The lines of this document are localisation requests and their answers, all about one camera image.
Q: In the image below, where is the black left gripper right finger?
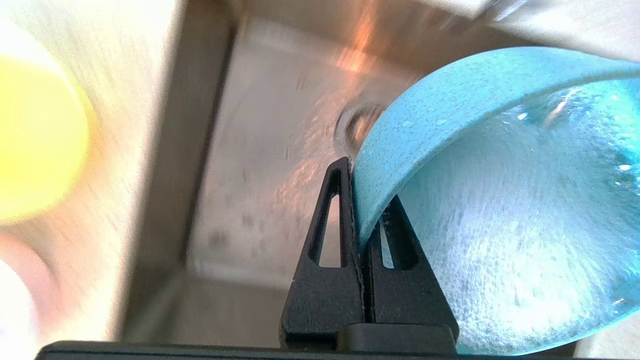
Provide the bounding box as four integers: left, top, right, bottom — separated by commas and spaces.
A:
362, 195, 459, 351

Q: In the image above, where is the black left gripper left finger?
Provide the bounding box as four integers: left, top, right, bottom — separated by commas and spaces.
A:
279, 156, 368, 351

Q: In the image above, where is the blue plastic bowl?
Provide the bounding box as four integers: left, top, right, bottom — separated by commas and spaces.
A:
352, 46, 640, 357

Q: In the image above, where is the stainless steel sink basin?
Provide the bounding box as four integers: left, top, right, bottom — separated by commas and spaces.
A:
107, 0, 640, 347

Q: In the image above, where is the round metal drain strainer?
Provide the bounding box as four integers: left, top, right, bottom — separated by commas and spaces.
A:
335, 100, 390, 157

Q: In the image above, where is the pink plastic bowl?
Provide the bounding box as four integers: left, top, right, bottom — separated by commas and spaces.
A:
0, 235, 63, 351

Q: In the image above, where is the yellow plastic bowl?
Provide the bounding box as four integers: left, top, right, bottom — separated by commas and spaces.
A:
0, 52, 92, 223

